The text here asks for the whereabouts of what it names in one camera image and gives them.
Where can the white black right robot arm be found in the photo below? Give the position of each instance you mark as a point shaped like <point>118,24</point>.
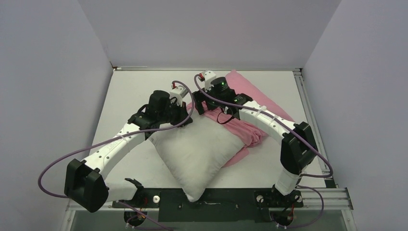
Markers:
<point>246,112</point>

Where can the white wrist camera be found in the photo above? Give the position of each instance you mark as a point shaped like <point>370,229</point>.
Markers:
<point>207,77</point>
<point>177,94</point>

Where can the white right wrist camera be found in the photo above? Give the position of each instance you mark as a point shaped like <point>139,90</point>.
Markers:
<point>207,77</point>

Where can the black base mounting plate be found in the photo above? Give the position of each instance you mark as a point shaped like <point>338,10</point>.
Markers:
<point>216,204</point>

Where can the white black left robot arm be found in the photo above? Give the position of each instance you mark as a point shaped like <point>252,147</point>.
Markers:
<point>85,181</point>

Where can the white pillow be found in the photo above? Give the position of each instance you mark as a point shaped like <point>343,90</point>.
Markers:
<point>195,153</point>

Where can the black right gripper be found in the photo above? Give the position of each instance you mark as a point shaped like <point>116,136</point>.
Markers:
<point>199,99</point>

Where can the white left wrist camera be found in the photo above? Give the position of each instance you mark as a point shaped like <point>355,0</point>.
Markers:
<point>177,94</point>

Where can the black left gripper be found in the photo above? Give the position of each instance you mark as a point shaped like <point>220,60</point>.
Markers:
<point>183,118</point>

